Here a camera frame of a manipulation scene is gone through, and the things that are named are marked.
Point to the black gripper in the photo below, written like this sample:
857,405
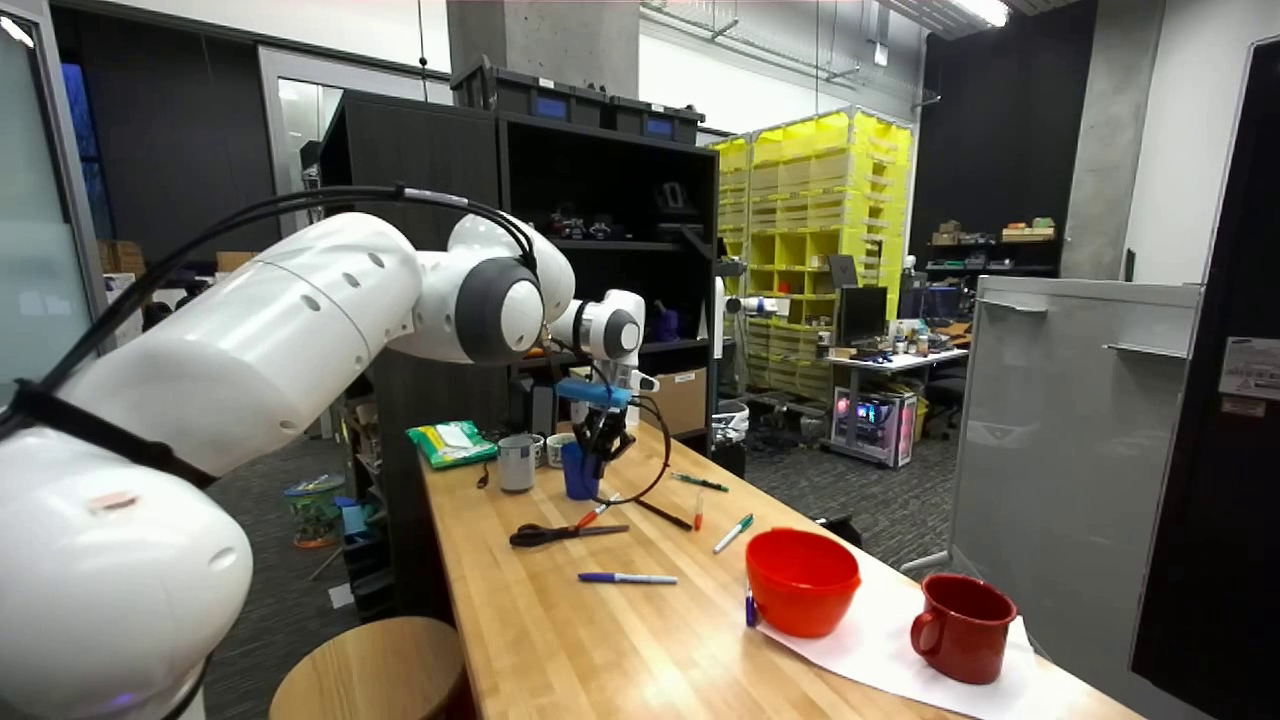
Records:
610,427

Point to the blue plastic cup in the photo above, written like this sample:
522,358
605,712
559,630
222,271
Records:
579,479

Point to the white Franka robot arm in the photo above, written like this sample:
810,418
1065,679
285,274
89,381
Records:
265,344

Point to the small white cup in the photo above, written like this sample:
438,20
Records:
555,446
519,463

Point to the orange capped white marker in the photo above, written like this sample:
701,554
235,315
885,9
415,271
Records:
589,513

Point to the black marker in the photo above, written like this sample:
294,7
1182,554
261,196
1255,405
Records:
660,509

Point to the cardboard box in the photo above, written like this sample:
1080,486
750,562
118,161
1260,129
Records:
676,401

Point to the dark green marker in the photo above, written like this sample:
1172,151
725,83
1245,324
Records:
701,480

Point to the red tipped white marker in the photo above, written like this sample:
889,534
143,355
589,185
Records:
696,513

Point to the blue marker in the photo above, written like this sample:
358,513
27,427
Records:
624,579

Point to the black trash bin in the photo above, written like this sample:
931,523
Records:
730,427

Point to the green capped white marker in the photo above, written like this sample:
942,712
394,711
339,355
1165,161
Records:
730,534

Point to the green sponge pack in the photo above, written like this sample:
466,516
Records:
448,443

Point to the small blue cap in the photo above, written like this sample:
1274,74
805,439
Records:
750,609

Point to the red bowl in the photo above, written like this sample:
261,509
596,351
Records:
801,581

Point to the lit computer case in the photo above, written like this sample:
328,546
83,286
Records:
874,423

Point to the clear bin with green items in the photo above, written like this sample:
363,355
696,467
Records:
318,513

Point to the computer monitor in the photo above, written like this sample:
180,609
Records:
862,311

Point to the white work desk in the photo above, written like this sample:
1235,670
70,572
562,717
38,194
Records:
892,358

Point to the round wooden stool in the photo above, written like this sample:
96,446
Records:
375,667

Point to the yellow storage rack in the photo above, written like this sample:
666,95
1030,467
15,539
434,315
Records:
815,200

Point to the white paper sheet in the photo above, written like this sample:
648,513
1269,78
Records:
883,655

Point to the black shelf unit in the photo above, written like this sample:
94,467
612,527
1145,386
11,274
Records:
401,146

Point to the red mug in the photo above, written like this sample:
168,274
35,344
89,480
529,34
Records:
962,630

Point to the grey metal cabinet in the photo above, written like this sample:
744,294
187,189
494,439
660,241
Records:
1065,443

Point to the frosted glass door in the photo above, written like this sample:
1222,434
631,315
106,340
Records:
40,241

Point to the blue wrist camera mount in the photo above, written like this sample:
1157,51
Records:
585,393

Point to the white paper wall sign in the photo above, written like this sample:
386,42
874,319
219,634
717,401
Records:
1249,367

